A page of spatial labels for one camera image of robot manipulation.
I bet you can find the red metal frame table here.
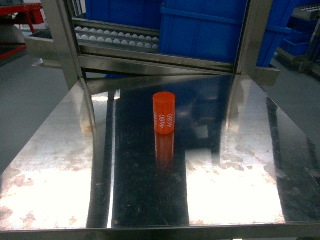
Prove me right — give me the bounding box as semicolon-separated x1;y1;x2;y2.
0;0;45;61

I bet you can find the small blue bin right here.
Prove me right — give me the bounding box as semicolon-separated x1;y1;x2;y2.
280;34;313;56

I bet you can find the large blue plastic crate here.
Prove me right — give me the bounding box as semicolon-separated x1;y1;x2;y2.
159;0;298;67

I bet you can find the stainless steel roller rack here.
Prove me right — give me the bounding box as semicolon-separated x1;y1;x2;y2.
25;0;280;88

